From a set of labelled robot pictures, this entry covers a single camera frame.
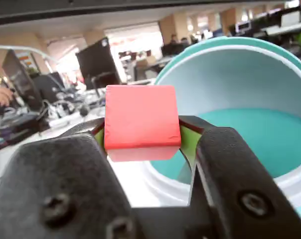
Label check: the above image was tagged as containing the red cube block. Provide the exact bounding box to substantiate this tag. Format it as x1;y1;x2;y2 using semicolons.
104;84;182;162

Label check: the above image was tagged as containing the teal bin with dome lid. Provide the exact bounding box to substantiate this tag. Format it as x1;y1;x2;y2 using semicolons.
142;36;301;225

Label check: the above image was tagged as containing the bare background person hand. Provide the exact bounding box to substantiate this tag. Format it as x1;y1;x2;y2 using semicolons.
0;86;14;107

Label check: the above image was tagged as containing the white curved tube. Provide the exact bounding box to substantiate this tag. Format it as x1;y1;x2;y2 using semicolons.
0;44;58;66

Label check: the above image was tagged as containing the black computer monitor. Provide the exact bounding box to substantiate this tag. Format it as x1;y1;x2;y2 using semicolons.
2;49;44;112
75;37;122;91

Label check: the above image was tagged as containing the black overhead beam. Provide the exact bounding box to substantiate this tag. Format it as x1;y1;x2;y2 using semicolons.
0;0;286;27

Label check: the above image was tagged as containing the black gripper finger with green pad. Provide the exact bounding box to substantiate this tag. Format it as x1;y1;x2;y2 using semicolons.
179;116;301;239
0;118;144;239

